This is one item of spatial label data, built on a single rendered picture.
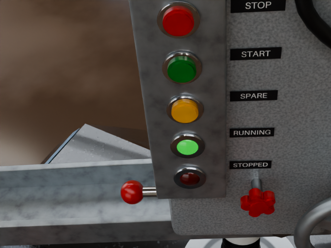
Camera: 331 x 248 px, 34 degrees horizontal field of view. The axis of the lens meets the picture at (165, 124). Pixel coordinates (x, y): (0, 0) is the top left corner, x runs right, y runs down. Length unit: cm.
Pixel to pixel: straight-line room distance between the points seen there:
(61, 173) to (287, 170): 40
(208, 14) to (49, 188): 54
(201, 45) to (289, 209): 28
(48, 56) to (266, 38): 258
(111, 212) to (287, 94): 41
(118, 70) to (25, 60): 54
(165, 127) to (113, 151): 72
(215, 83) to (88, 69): 239
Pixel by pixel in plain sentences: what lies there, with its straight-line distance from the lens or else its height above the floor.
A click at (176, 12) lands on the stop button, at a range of 44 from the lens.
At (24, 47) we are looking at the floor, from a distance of 314.
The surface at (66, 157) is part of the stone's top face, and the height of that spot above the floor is 82.
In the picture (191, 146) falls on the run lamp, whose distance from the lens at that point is 55.
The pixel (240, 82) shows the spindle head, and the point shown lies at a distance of 52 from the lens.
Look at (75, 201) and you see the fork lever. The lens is 88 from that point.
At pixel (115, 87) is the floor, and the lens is 271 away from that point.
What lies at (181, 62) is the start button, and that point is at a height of 143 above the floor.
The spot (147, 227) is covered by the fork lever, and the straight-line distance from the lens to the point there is 79.
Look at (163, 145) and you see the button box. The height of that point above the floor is 132.
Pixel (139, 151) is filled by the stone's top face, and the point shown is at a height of 82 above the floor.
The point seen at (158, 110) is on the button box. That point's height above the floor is 137.
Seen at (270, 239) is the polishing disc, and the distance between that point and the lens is 102.
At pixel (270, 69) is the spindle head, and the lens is 51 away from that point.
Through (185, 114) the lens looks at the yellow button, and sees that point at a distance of 51.
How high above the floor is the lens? 172
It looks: 44 degrees down
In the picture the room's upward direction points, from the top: 6 degrees counter-clockwise
